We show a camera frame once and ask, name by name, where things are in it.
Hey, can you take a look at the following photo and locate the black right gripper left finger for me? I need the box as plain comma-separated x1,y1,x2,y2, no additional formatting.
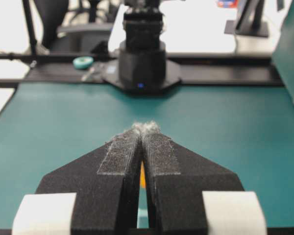
12,129,141,235

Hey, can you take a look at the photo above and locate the black table edge rail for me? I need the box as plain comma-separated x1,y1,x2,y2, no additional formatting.
0,53,283,87

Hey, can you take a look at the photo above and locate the black office chair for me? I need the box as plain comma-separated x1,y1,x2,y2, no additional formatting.
34,0,118,54

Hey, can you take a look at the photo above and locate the teal tape roll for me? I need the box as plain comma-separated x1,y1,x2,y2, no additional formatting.
73,56,94,70

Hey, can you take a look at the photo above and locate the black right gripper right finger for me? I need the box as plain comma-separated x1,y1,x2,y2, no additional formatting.
140,127,268,235

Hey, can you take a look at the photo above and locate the black monitor stand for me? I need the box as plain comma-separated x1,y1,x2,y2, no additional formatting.
224,0,269,38

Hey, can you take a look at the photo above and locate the orange cylindrical cup block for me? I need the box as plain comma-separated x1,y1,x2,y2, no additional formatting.
140,162,146,188

